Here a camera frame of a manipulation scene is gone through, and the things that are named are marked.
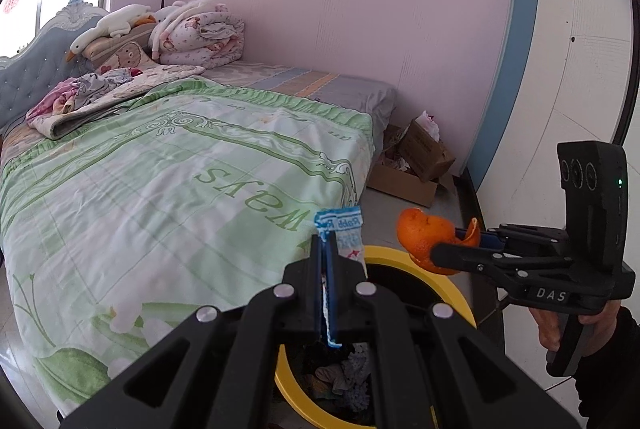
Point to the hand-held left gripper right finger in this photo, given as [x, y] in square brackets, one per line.
[350, 294]

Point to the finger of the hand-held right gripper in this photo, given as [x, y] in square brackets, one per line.
[492, 239]
[460, 256]

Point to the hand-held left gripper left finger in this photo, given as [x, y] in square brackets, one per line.
[310, 289]

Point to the orange peel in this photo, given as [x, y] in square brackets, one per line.
[422, 234]

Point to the pale purple fluffy pompom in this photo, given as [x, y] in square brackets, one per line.
[357, 355]

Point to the white blue candy wrapper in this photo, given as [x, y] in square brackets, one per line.
[345, 231]

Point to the yellow rimmed waste bin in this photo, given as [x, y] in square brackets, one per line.
[292, 391]

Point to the person's right forearm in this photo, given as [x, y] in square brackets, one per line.
[615, 359]

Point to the person's right hand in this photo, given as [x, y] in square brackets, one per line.
[545, 326]

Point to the open flat cardboard box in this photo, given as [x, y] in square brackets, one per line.
[405, 186]

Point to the tilted brown cardboard box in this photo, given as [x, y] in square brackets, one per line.
[425, 154]

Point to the white crumpled paper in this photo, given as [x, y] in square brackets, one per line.
[427, 124]

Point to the white door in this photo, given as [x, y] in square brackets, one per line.
[580, 59]

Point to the green printed blanket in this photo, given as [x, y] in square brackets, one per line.
[150, 189]

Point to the striped bed sheet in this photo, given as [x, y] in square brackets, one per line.
[300, 81]

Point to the crumpled pink blanket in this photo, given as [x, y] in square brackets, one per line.
[125, 96]

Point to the folded pink printed quilt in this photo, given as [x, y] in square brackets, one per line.
[200, 34]

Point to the small red object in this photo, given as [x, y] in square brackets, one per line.
[136, 72]

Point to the grey garment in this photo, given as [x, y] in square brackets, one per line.
[97, 84]

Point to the cartoon bear print pillow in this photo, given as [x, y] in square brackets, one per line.
[122, 56]

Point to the pink garment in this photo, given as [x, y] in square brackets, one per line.
[50, 101]

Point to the white goose plush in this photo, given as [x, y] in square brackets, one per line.
[117, 21]

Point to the bed with blue headboard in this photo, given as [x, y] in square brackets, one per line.
[30, 69]

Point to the red paper window decal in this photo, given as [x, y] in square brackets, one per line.
[10, 1]

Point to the blue door frame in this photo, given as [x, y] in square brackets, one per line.
[520, 34]

